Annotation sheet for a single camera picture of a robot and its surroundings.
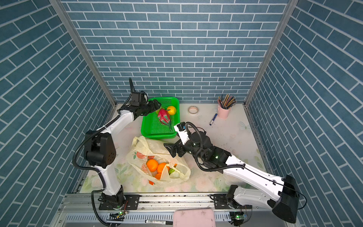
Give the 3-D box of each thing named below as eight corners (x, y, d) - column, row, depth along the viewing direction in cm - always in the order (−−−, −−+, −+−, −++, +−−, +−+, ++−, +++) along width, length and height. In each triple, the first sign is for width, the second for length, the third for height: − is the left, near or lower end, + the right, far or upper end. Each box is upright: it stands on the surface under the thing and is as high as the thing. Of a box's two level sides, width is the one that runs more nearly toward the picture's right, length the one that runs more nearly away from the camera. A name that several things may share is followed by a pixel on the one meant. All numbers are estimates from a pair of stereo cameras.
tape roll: (188, 113, 116) (188, 112, 115) (188, 107, 121) (188, 106, 119) (198, 113, 117) (198, 112, 115) (197, 107, 121) (198, 106, 119)
